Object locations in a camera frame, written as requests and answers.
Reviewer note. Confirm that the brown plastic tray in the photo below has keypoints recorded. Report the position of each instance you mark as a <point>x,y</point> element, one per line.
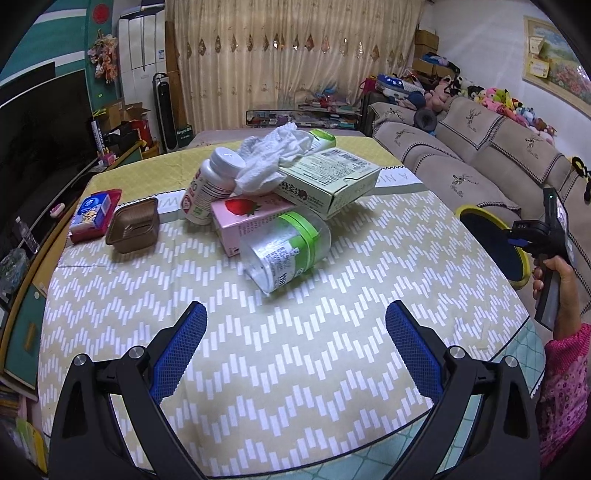
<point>134,226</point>

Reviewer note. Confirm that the open cardboard box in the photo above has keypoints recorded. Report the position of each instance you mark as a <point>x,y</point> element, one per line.
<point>127,120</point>

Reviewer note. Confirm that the crumpled white tissue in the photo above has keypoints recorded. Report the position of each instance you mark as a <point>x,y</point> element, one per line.
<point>268,157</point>

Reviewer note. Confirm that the clear jar green lid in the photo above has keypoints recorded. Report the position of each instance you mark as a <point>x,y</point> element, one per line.
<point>286,254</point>

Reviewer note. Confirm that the framed wall picture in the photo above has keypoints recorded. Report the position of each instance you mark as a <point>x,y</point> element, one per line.
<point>554,55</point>

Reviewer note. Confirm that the yellow rimmed black trash bin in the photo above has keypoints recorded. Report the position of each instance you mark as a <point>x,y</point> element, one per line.
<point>489,244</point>

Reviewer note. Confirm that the green capped white bottle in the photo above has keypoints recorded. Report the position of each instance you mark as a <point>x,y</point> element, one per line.
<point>323,138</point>

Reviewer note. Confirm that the cream patterned curtain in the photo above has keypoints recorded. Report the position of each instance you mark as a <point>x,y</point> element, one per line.
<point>277,69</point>

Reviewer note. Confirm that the stack of cardboard boxes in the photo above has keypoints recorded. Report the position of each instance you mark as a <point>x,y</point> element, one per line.
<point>427,50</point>

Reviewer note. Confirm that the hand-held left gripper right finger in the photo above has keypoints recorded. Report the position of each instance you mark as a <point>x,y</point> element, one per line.
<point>413,350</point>

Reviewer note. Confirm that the black television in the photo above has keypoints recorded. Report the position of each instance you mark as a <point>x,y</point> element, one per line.
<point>41,138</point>

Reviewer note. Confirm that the white standing air conditioner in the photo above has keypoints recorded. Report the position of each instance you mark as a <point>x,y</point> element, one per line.
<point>138,55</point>

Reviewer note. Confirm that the beige sofa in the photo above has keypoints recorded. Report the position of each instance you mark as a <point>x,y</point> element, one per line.
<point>438,152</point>

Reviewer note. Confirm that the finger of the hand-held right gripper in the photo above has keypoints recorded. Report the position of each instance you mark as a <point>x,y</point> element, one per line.
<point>526,230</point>

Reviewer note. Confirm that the pink strawberry milk carton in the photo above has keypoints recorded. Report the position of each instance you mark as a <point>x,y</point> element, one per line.
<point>247,217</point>

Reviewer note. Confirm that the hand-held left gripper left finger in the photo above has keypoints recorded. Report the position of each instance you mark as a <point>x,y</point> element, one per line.
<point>180,350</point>

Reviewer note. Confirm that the artificial flower decoration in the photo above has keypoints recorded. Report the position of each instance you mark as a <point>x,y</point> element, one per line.
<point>105,57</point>

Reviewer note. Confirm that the red flat packet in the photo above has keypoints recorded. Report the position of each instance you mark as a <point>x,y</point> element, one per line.
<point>81,234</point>

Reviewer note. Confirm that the person's right hand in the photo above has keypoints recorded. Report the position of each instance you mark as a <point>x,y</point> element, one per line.
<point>565,277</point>

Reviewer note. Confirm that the pile of plush toys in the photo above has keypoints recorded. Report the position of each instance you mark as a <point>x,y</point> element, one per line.
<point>498,104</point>

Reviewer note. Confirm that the tower fan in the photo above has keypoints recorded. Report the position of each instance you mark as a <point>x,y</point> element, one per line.
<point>165,110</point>

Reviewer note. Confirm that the person's right forearm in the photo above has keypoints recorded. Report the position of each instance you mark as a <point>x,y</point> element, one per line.
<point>568,392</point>

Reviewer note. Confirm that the red blue snack packet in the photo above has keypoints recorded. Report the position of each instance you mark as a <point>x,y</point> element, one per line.
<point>92,212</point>

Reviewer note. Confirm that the white pill bottle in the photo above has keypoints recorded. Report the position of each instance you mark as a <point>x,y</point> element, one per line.
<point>210,187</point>

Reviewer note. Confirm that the low shelf with toys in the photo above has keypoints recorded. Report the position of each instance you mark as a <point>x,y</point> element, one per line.
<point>309,115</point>

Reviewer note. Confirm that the dark round cushion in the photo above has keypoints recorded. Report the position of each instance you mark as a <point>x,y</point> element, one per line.
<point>426,119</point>

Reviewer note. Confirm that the green white cardboard box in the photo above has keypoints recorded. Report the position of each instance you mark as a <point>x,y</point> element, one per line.
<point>332,180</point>

